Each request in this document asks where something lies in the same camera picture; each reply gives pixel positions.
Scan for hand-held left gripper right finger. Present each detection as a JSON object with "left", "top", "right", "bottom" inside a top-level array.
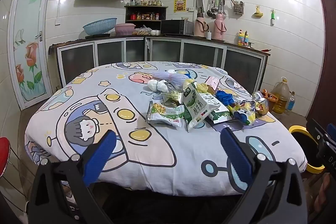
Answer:
[{"left": 220, "top": 127, "right": 309, "bottom": 224}]

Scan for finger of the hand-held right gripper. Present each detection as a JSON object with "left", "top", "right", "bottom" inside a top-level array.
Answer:
[{"left": 306, "top": 118, "right": 336, "bottom": 147}]

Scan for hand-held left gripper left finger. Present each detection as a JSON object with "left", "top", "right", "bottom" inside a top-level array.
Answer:
[{"left": 28, "top": 130, "right": 124, "bottom": 224}]

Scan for yellow rimmed black trash bin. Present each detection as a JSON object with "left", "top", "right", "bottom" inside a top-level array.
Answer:
[{"left": 289, "top": 125, "right": 326, "bottom": 174}]

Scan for small white green milk bag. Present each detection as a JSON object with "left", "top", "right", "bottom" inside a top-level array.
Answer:
[{"left": 201, "top": 93, "right": 233, "bottom": 124}]

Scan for yellow colourful snack packet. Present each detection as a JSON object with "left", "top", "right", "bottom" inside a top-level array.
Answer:
[{"left": 227, "top": 99, "right": 259, "bottom": 126}]

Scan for shiny orange snack wrapper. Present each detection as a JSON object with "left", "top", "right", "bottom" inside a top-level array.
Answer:
[{"left": 252, "top": 91, "right": 269, "bottom": 117}]

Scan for large white green milk bag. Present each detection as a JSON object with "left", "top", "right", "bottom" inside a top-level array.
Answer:
[{"left": 182, "top": 81, "right": 208, "bottom": 132}]

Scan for green silver snack packet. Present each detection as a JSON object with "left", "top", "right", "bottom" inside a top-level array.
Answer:
[{"left": 146, "top": 101, "right": 185, "bottom": 128}]

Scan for yellow plastic bag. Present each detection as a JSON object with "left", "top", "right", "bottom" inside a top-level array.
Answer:
[{"left": 184, "top": 79, "right": 210, "bottom": 94}]

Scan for pink red food packet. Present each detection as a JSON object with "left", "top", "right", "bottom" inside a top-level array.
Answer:
[{"left": 205, "top": 76, "right": 220, "bottom": 90}]

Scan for small yellow green wrapper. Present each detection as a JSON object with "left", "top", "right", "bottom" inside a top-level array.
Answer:
[{"left": 163, "top": 91, "right": 183, "bottom": 106}]

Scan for white tissue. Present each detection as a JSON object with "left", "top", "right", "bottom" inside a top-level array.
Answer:
[
  {"left": 157, "top": 80, "right": 170, "bottom": 94},
  {"left": 147, "top": 79, "right": 160, "bottom": 92}
]

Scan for pale purple plastic bag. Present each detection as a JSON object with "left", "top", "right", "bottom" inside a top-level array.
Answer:
[{"left": 152, "top": 70, "right": 188, "bottom": 90}]

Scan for clear water bottle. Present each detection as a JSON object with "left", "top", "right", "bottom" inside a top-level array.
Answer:
[{"left": 287, "top": 91, "right": 296, "bottom": 111}]

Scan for large cooking oil bottle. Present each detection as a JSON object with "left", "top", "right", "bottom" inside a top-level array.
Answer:
[{"left": 270, "top": 77, "right": 290, "bottom": 114}]

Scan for cartoon printed tablecloth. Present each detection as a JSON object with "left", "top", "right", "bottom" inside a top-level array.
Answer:
[{"left": 25, "top": 61, "right": 307, "bottom": 197}]

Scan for orange basket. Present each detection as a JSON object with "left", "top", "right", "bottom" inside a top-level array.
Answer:
[{"left": 261, "top": 89, "right": 279, "bottom": 102}]

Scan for dark red wooden door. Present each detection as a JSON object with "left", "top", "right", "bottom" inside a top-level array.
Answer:
[{"left": 306, "top": 0, "right": 336, "bottom": 122}]

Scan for red round stool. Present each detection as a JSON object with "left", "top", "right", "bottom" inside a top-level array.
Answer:
[{"left": 0, "top": 137, "right": 11, "bottom": 177}]

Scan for kitchen counter cabinets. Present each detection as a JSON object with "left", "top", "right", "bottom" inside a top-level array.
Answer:
[{"left": 49, "top": 35, "right": 271, "bottom": 94}]

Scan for yellow dish soap bottle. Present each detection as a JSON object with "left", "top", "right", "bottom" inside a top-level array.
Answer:
[{"left": 238, "top": 29, "right": 250, "bottom": 46}]

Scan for pink thermos flask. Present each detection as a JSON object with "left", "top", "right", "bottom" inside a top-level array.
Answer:
[
  {"left": 213, "top": 13, "right": 227, "bottom": 40},
  {"left": 194, "top": 10, "right": 210, "bottom": 37}
]

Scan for pink plastic basin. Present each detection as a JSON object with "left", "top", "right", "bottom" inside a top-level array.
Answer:
[{"left": 115, "top": 24, "right": 136, "bottom": 36}]

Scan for blue plastic basin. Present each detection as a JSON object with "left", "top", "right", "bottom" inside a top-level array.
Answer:
[{"left": 83, "top": 17, "right": 118, "bottom": 35}]

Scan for clear bag of food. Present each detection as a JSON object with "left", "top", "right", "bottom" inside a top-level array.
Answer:
[{"left": 133, "top": 25, "right": 152, "bottom": 36}]

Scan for black microwave oven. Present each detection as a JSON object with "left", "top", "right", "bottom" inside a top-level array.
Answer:
[{"left": 161, "top": 19, "right": 194, "bottom": 36}]

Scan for flower printed glass door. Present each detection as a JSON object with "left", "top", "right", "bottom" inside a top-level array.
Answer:
[{"left": 7, "top": 0, "right": 54, "bottom": 110}]

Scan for row of sauce jars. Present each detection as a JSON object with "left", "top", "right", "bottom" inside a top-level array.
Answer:
[{"left": 130, "top": 12, "right": 160, "bottom": 21}]

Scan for metal chopstick holder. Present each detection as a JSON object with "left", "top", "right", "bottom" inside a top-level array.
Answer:
[{"left": 231, "top": 0, "right": 244, "bottom": 14}]

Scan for rack of hanging utensils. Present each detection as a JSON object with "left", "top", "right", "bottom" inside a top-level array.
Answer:
[{"left": 196, "top": 0, "right": 226, "bottom": 20}]

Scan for dark corner shelf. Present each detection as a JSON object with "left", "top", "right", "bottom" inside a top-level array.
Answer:
[{"left": 124, "top": 5, "right": 168, "bottom": 28}]

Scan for row of seasoning bottles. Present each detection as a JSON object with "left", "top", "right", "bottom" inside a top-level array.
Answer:
[{"left": 130, "top": 0, "right": 164, "bottom": 7}]

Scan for yellow wall poster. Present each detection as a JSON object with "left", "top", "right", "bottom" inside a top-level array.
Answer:
[{"left": 174, "top": 0, "right": 187, "bottom": 13}]

